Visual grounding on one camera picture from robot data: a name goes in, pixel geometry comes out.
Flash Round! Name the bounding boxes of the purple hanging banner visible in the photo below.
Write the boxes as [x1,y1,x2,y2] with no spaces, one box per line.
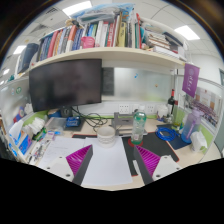
[181,63,201,99]

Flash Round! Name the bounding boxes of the coiled blue cable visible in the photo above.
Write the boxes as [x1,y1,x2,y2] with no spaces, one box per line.
[155,126,178,142]

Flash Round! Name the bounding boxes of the blue tissue box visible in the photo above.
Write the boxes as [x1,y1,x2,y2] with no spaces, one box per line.
[8,119,33,156]

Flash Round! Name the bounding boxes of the group photo poster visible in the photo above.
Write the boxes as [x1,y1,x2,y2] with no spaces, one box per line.
[188,87,223,128]

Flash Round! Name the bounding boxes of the large white paper sheet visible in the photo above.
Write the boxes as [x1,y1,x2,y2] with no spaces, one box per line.
[81,135,134,188]

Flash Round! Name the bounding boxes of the stack of white napkins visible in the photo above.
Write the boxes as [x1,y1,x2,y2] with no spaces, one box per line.
[28,116,46,136]

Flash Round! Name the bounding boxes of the grey metal laptop stand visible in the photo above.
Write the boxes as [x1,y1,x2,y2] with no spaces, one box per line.
[111,111,149,136]

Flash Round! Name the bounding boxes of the black cables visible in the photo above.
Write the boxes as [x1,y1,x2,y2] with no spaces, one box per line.
[71,106,110,133]

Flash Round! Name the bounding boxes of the white paper sheet with writing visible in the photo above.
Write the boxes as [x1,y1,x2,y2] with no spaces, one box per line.
[38,136,86,169]

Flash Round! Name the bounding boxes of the white cloth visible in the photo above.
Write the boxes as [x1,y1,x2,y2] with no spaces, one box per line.
[132,159,142,176]

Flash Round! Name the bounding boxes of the white tissue pack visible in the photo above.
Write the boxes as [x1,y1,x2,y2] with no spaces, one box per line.
[189,130,209,153]

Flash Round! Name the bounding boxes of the wooden shelf with books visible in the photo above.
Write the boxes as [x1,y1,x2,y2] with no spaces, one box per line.
[16,3,193,74]

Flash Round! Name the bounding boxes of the small blue device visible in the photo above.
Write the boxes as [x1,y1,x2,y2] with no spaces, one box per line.
[64,115,83,129]

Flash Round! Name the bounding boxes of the green-labelled clear drink bottle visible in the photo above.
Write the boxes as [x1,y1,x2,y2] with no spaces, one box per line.
[130,105,148,146]

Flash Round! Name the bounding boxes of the dark wine bottle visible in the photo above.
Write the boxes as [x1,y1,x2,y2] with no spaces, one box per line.
[167,88,177,116]

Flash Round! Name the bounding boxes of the clear plastic box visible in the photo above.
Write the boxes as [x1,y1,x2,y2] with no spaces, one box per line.
[46,116,66,132]

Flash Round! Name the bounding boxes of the dark blue pad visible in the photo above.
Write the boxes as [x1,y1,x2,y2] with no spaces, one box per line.
[166,133,191,151]

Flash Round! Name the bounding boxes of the black computer monitor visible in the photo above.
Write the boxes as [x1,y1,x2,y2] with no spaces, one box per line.
[28,58,104,118]

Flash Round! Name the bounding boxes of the ceiling lights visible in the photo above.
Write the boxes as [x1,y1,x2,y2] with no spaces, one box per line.
[1,0,201,77]

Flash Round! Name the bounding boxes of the white ceramic jar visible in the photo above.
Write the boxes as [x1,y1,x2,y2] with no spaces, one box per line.
[156,104,169,120]

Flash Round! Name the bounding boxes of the white wall power sockets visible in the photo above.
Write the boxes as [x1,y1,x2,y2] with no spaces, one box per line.
[118,103,156,115]

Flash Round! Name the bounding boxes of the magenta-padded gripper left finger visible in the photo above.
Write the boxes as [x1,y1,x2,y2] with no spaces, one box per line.
[43,144,94,187]

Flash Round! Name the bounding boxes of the flat round red coaster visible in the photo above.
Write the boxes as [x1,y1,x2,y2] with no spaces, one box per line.
[127,137,145,148]

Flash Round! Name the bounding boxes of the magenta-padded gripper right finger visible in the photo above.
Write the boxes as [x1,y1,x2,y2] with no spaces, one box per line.
[133,145,183,185]

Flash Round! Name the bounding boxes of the translucent purple water bottle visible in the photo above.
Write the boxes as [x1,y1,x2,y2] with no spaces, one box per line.
[180,109,203,144]

